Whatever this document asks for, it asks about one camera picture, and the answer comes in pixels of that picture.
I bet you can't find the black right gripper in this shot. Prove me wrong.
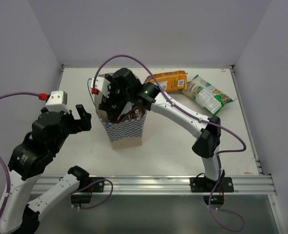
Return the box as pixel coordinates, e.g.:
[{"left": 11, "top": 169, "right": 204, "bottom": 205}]
[{"left": 98, "top": 74, "right": 132, "bottom": 115}]

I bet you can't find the blue checkered paper bag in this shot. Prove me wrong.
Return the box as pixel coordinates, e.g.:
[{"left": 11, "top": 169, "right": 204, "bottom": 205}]
[{"left": 86, "top": 73, "right": 148, "bottom": 151}]

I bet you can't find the orange chips bag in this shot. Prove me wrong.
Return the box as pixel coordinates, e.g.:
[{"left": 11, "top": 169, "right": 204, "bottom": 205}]
[{"left": 154, "top": 70, "right": 188, "bottom": 92}]

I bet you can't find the green Chuba snack bag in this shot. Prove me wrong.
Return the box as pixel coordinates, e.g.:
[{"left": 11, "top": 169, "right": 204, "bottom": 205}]
[{"left": 180, "top": 75, "right": 234, "bottom": 116}]

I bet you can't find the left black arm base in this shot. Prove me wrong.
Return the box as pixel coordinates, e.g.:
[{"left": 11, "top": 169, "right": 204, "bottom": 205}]
[{"left": 70, "top": 176, "right": 104, "bottom": 208}]

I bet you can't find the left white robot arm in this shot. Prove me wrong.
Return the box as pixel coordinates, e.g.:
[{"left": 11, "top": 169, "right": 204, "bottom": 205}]
[{"left": 0, "top": 105, "right": 92, "bottom": 234}]

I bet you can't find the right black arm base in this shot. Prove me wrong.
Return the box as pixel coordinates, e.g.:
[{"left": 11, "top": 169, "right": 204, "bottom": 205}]
[{"left": 189, "top": 173, "right": 234, "bottom": 208}]

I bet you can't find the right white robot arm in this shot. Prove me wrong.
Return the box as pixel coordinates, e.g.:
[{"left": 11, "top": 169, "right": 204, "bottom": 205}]
[{"left": 91, "top": 68, "right": 223, "bottom": 192}]

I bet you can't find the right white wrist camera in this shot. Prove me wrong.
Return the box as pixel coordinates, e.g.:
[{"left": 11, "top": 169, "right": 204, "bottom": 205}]
[{"left": 90, "top": 77, "right": 110, "bottom": 98}]

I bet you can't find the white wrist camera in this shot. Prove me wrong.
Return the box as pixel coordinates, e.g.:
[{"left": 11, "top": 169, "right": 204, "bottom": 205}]
[
  {"left": 45, "top": 91, "right": 70, "bottom": 114},
  {"left": 90, "top": 77, "right": 110, "bottom": 98}
]

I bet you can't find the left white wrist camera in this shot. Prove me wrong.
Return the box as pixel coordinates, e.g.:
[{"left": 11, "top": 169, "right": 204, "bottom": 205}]
[{"left": 45, "top": 91, "right": 70, "bottom": 114}]

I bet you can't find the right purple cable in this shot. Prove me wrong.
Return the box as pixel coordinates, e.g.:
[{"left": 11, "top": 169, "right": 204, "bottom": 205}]
[{"left": 94, "top": 55, "right": 247, "bottom": 232}]

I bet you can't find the purple cable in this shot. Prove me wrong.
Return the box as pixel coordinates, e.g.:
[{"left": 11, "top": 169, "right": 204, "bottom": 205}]
[
  {"left": 94, "top": 55, "right": 247, "bottom": 232},
  {"left": 0, "top": 92, "right": 114, "bottom": 225}
]

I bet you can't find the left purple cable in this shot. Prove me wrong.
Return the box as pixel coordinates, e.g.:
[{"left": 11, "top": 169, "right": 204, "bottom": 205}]
[{"left": 0, "top": 92, "right": 114, "bottom": 225}]

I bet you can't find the aluminium front rail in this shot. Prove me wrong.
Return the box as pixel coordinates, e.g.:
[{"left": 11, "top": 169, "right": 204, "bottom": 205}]
[{"left": 29, "top": 174, "right": 278, "bottom": 195}]

